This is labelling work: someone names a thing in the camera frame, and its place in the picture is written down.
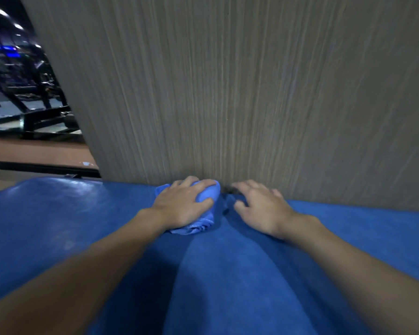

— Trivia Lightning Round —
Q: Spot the person's left hand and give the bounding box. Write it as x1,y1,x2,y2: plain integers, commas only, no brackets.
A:
139,176,218,231

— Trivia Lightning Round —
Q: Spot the person's right hand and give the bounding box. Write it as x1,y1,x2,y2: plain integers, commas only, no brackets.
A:
230,180,303,241

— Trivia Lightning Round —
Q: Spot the blue microfibre cloth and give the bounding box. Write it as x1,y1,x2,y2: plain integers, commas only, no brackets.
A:
155,179,222,236

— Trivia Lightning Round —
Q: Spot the blue bench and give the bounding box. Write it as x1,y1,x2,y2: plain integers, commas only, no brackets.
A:
0,177,419,335

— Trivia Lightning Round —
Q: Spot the person's left forearm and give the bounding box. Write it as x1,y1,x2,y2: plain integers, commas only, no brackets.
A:
0,208,168,335

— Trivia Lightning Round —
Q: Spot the person's right forearm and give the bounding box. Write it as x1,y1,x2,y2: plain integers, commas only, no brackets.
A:
281,213,419,335

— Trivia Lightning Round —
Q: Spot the black framed wall mirror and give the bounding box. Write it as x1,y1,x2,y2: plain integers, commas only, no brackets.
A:
0,0,84,141

